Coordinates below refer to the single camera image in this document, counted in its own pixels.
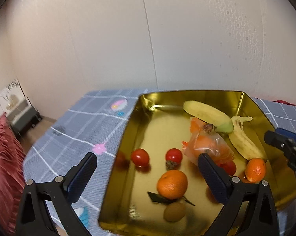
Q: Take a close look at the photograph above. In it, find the mandarin with green leaf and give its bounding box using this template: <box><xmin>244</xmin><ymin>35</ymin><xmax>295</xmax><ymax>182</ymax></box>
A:
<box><xmin>245</xmin><ymin>158</ymin><xmax>266</xmax><ymax>183</ymax></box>

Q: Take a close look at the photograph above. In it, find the yellow banana with long stem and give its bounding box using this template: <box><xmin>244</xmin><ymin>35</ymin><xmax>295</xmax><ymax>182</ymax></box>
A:
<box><xmin>229</xmin><ymin>116</ymin><xmax>267</xmax><ymax>162</ymax></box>

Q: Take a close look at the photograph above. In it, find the small brown longan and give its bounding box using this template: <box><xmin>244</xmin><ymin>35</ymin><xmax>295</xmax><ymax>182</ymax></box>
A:
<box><xmin>163</xmin><ymin>202</ymin><xmax>186</xmax><ymax>222</ymax></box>

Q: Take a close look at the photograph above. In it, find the large orange mandarin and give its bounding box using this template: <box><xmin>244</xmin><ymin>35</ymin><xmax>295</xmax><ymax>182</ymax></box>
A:
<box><xmin>156</xmin><ymin>169</ymin><xmax>188</xmax><ymax>200</ymax></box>

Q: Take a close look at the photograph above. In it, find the plastic bag of orange snacks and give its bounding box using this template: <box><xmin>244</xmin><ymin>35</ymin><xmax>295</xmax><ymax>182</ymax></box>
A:
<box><xmin>182</xmin><ymin>117</ymin><xmax>234</xmax><ymax>165</ymax></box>

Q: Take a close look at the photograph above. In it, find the red cherry tomato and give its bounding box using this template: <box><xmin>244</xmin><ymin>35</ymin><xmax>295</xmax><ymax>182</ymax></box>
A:
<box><xmin>131</xmin><ymin>149</ymin><xmax>150</xmax><ymax>167</ymax></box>
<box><xmin>165</xmin><ymin>148</ymin><xmax>183</xmax><ymax>170</ymax></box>

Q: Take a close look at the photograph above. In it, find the small orange kumquat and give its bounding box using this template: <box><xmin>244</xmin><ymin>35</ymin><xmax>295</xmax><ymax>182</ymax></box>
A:
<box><xmin>218</xmin><ymin>160</ymin><xmax>237</xmax><ymax>176</ymax></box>

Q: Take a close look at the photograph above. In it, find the red cloth under tablecloth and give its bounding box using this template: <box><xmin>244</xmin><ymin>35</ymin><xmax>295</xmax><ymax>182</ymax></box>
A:
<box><xmin>272</xmin><ymin>99</ymin><xmax>296</xmax><ymax>108</ymax></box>

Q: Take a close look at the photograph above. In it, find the red sofa blanket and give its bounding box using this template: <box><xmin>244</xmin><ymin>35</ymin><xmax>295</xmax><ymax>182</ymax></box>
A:
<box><xmin>0</xmin><ymin>114</ymin><xmax>25</xmax><ymax>235</ymax></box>

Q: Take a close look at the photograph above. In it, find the gold tin tray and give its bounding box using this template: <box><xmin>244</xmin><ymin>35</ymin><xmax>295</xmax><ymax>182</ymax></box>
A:
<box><xmin>98</xmin><ymin>91</ymin><xmax>296</xmax><ymax>235</ymax></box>

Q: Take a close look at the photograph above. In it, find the white side cabinet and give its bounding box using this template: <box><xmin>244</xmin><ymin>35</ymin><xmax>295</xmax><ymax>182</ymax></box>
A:
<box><xmin>0</xmin><ymin>79</ymin><xmax>42</xmax><ymax>138</ymax></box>

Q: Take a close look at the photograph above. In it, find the blue checked tablecloth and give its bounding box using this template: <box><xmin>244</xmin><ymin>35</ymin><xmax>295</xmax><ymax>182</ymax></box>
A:
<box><xmin>23</xmin><ymin>90</ymin><xmax>296</xmax><ymax>235</ymax></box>

